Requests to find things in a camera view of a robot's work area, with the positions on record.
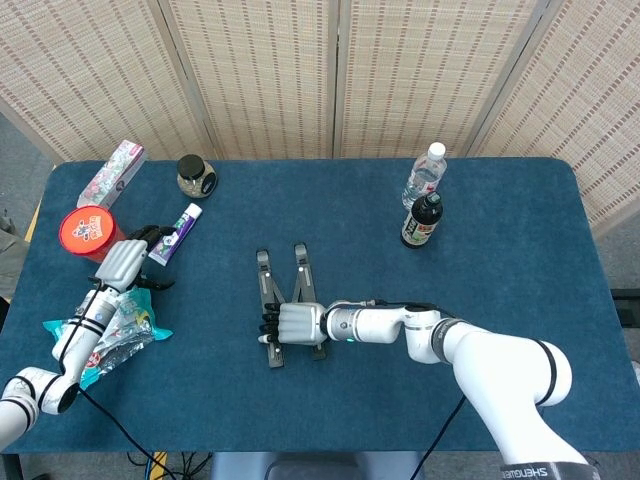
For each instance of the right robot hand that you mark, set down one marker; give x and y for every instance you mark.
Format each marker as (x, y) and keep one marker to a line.
(300, 322)

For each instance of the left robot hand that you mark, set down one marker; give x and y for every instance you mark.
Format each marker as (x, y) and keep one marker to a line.
(120, 260)

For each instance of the black folding laptop stand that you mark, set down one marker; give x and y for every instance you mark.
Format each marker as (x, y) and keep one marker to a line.
(265, 280)

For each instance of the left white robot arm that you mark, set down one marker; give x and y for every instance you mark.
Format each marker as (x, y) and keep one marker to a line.
(85, 325)

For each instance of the red orange-lidded canister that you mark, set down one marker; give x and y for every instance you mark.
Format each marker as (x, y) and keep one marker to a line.
(85, 232)

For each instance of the purple white toothpaste tube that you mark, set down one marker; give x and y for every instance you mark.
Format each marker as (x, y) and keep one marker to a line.
(187, 220)

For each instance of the teal snack bag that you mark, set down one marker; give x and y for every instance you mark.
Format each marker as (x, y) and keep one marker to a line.
(130, 340)

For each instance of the floral toothpaste carton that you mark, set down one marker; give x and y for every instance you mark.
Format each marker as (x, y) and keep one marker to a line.
(112, 175)

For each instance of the glass jar black lid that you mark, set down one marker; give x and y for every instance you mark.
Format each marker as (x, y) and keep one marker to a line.
(196, 177)

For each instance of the grey green clothing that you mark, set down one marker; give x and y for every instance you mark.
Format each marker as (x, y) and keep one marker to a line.
(7, 255)

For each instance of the grey blue chair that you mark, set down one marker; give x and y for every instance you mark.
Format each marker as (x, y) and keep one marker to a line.
(320, 467)

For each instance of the dark tea bottle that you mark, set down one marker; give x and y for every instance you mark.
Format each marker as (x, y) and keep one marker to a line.
(420, 225)

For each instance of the clear plastic water bottle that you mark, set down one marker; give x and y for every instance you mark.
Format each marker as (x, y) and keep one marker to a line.
(425, 172)

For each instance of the blue table mat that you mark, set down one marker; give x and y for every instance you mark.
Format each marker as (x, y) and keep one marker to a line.
(500, 275)

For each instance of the bamboo folding screen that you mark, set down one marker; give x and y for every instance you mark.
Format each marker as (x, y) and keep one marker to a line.
(260, 75)

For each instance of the black equipment base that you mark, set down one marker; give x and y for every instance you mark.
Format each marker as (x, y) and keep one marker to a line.
(627, 305)

